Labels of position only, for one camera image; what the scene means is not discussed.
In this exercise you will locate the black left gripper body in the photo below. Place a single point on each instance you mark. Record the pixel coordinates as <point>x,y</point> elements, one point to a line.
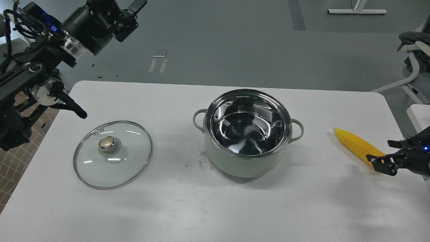
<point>91,27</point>

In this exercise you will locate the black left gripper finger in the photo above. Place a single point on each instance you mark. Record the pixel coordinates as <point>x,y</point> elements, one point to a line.
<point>135,7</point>

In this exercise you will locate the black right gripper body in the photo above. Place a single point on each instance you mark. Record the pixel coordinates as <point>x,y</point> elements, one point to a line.
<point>416,158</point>

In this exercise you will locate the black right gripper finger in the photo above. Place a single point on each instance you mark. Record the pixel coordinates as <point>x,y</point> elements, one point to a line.
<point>384,164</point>
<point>401,145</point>

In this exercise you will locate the yellow plastic corn cob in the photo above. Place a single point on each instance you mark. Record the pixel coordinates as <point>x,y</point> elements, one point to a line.
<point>357,145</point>

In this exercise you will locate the glass pot lid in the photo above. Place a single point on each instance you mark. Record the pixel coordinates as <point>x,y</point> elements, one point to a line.
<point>112,154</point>

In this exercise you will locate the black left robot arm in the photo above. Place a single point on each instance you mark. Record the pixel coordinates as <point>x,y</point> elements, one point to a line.
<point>36,44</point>

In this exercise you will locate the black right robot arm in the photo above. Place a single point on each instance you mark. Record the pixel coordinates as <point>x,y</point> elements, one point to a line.
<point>413,154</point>

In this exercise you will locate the pale green steel pot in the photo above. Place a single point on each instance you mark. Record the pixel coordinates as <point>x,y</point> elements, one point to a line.
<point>246,132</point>

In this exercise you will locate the white chair with clothes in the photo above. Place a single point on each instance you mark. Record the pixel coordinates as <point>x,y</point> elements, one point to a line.
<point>416,45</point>

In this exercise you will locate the white table leg base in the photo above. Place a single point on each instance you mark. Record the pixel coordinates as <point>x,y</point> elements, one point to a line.
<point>358,9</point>

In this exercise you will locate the beige checkered cloth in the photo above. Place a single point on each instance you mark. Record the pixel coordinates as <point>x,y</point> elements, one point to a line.
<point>14,162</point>

